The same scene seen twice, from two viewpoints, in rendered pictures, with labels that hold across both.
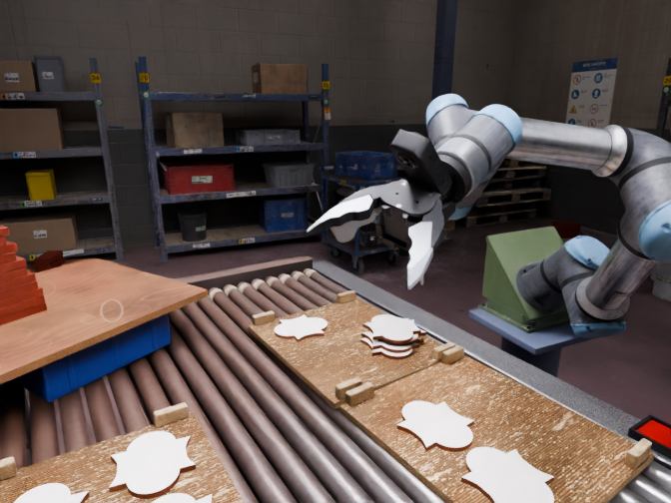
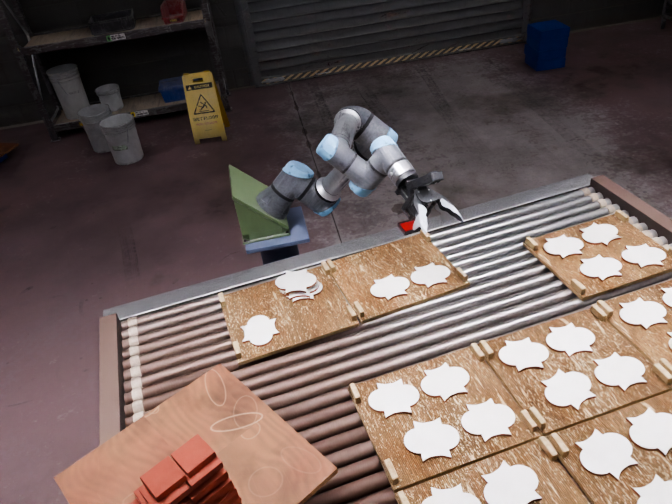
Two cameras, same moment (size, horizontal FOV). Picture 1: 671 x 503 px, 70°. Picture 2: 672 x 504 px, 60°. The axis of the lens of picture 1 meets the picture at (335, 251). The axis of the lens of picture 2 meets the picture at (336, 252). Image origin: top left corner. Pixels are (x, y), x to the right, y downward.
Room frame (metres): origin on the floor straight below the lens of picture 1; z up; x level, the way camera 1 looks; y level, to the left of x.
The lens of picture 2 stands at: (0.39, 1.34, 2.27)
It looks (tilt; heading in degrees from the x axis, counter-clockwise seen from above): 36 degrees down; 289
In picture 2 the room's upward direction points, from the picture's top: 8 degrees counter-clockwise
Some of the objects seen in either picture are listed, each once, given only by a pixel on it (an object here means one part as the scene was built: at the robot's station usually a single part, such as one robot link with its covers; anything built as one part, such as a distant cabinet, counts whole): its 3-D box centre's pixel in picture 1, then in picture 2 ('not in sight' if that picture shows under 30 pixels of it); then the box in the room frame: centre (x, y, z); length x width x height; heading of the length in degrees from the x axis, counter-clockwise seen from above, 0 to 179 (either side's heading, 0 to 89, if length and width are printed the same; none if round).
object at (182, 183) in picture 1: (198, 177); not in sight; (4.95, 1.42, 0.78); 0.66 x 0.45 x 0.28; 115
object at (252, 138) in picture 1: (268, 137); not in sight; (5.24, 0.72, 1.16); 0.60 x 0.40 x 0.15; 117
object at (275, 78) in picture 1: (279, 80); not in sight; (5.31, 0.59, 1.74); 0.50 x 0.38 x 0.32; 115
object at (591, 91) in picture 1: (588, 100); not in sight; (6.02, -3.05, 1.55); 0.61 x 0.02 x 0.91; 25
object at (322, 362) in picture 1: (346, 341); (285, 310); (1.06, -0.03, 0.93); 0.41 x 0.35 x 0.02; 34
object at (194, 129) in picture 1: (194, 129); not in sight; (4.98, 1.44, 1.26); 0.49 x 0.38 x 0.34; 121
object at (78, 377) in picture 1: (76, 333); not in sight; (1.02, 0.61, 0.97); 0.31 x 0.31 x 0.10; 57
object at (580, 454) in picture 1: (485, 431); (394, 274); (0.72, -0.27, 0.93); 0.41 x 0.35 x 0.02; 35
